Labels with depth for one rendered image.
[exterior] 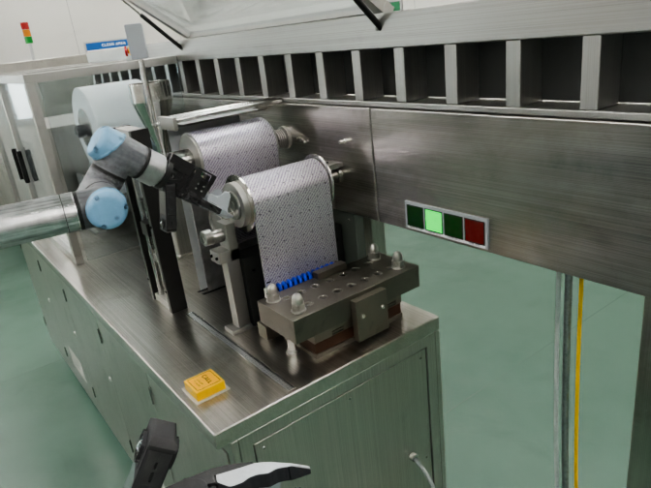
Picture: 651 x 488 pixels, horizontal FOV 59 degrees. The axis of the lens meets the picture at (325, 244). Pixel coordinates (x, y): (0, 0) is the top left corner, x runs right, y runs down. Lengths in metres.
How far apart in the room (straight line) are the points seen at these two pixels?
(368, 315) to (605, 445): 1.43
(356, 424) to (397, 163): 0.65
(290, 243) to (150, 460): 1.01
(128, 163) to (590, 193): 0.91
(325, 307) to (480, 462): 1.28
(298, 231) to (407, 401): 0.53
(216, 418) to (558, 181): 0.83
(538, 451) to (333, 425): 1.26
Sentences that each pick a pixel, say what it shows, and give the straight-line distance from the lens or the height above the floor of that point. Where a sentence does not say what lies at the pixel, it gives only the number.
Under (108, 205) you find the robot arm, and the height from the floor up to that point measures 1.37.
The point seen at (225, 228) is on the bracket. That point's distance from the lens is 1.46.
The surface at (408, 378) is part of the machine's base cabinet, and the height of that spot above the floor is 0.77.
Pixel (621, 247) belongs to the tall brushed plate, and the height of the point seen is 1.22.
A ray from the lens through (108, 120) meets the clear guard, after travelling 2.33.
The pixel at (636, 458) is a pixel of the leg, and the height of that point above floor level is 0.66.
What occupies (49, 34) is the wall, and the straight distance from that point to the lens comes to 6.93.
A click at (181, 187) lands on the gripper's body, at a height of 1.33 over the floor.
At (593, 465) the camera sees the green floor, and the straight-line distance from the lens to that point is 2.51.
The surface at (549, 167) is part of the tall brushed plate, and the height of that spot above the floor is 1.35.
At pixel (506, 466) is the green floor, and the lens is 2.45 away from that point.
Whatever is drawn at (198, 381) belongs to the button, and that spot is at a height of 0.92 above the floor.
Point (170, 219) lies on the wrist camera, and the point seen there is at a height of 1.27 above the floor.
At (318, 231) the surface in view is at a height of 1.13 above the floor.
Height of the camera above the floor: 1.64
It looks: 21 degrees down
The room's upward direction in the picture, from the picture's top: 7 degrees counter-clockwise
